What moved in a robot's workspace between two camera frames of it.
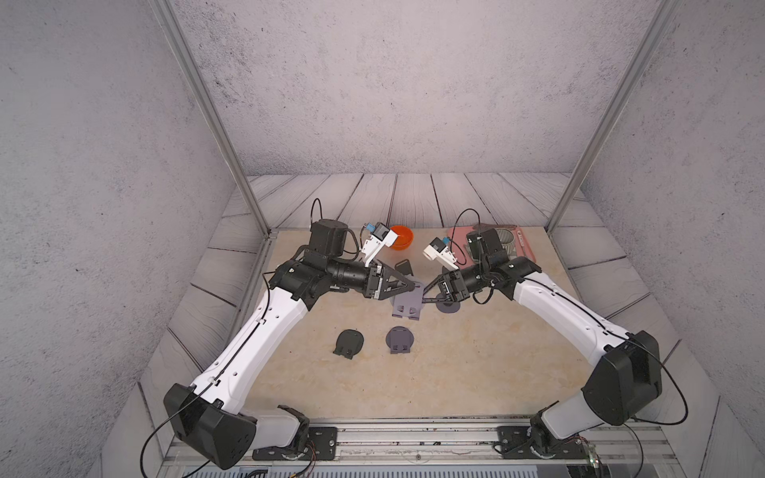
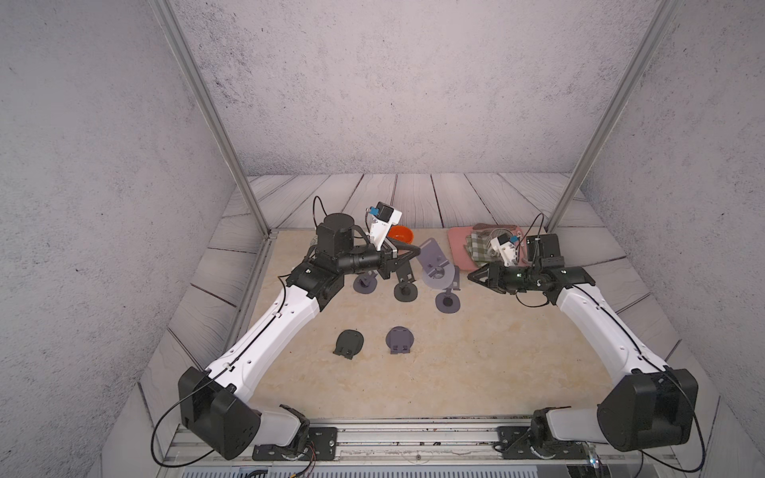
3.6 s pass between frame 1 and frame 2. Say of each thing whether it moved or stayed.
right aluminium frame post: stayed
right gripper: moved
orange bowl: stayed
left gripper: moved
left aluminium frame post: stayed
